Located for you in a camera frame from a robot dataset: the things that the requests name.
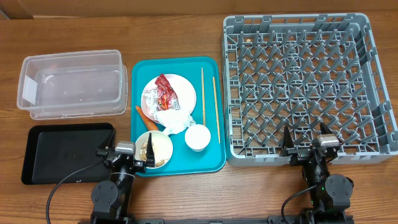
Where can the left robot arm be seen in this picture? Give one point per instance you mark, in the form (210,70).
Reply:
(111,197)

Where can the large pink plate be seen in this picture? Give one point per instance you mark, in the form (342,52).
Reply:
(185,91)

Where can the wooden chopstick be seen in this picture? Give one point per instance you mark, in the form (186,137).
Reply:
(216,110)
(203,96)

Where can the grey dish rack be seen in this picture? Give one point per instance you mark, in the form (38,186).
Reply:
(300,71)

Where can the black plastic tray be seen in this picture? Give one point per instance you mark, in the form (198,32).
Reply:
(55,151)

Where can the aluminium foil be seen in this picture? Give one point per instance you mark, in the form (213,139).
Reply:
(151,99)

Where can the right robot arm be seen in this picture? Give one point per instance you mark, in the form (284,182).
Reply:
(329,193)

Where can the orange carrot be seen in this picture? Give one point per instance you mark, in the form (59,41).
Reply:
(150,125)

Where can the left wooden chopstick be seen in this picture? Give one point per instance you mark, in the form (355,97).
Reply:
(203,96)

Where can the white bowl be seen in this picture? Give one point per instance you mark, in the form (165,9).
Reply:
(162,141)

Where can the peanut shells and rice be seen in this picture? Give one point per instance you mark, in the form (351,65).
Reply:
(160,156)

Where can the white cup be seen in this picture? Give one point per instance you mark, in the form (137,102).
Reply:
(197,137)

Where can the teal serving tray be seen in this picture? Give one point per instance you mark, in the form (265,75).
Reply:
(184,160)

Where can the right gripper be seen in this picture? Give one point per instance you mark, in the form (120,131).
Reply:
(298,154)

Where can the white napkin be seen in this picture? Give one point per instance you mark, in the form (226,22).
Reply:
(174,121)

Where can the clear plastic bin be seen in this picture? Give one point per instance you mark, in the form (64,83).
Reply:
(73,85)

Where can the right wooden chopstick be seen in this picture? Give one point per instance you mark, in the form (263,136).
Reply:
(216,110)

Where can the red snack wrapper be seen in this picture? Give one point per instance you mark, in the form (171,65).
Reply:
(167,98)

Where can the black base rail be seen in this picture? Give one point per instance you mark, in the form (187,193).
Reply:
(269,220)

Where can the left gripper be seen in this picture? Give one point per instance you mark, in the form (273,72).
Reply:
(138,167)

